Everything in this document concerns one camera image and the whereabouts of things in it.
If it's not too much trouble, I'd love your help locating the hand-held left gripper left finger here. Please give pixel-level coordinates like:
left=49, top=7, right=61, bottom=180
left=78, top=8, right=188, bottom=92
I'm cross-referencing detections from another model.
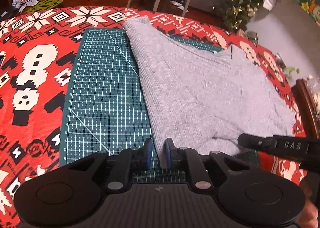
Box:
left=67, top=138, right=153, bottom=192

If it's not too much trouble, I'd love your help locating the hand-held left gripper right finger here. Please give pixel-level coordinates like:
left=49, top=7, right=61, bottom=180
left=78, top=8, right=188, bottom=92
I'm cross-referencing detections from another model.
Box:
left=164, top=138, right=250, bottom=191

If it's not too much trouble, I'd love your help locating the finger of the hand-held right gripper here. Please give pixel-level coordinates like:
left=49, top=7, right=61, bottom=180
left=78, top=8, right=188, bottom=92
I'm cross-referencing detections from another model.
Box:
left=237, top=133, right=274, bottom=152

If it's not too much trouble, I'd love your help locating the grey ribbed polo shirt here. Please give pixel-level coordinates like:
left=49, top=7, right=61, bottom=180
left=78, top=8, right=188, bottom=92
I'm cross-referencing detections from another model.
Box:
left=122, top=16, right=297, bottom=170

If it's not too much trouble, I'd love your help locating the person's right hand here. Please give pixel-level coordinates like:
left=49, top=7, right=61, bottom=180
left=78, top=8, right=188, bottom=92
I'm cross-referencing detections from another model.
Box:
left=297, top=202, right=320, bottom=228

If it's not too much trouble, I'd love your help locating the green cutting mat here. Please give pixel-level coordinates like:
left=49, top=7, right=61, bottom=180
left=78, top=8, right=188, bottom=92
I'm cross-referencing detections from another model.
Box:
left=59, top=28, right=260, bottom=185

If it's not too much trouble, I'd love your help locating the red patterned blanket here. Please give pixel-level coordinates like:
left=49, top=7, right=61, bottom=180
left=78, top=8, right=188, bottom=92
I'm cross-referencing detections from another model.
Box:
left=0, top=6, right=310, bottom=228

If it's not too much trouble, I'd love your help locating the small decorated christmas tree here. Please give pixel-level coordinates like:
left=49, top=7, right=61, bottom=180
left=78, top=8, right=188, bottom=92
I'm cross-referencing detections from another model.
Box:
left=217, top=0, right=265, bottom=32

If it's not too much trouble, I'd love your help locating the yellow-green lattice trivet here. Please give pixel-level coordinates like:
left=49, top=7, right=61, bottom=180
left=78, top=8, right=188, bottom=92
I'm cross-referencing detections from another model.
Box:
left=26, top=0, right=66, bottom=14

